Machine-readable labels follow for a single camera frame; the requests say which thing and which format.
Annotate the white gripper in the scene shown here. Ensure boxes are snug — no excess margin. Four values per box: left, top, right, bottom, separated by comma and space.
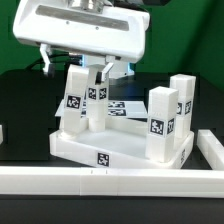
13, 0, 150, 84

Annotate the white block left edge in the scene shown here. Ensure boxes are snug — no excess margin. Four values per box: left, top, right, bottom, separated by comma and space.
0, 124, 3, 145

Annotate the black cable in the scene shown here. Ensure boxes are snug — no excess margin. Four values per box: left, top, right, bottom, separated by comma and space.
29, 54, 73, 70

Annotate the fiducial marker sheet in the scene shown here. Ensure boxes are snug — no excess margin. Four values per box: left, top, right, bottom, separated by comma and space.
55, 100, 147, 118

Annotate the white fixture wall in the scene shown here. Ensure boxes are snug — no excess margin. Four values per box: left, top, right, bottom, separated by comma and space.
0, 129, 224, 199

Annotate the white desk tabletop tray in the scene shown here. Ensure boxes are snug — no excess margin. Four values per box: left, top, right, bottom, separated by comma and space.
49, 116, 194, 169

